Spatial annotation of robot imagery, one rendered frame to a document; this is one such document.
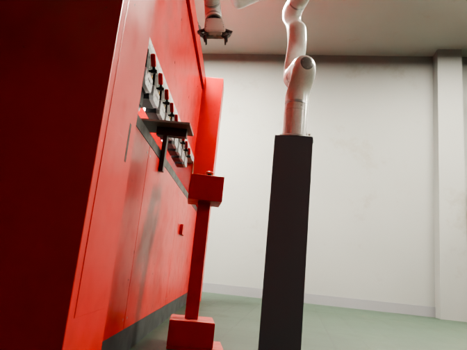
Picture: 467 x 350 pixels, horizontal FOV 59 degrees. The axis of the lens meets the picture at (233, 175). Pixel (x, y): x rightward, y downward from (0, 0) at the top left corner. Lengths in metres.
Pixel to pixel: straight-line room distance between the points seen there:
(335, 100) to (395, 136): 0.95
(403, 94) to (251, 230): 2.78
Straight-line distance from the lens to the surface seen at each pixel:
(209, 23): 2.11
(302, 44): 2.23
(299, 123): 2.02
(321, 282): 5.51
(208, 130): 4.27
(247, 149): 5.78
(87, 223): 0.86
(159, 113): 2.40
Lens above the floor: 0.38
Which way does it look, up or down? 12 degrees up
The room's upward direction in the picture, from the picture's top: 6 degrees clockwise
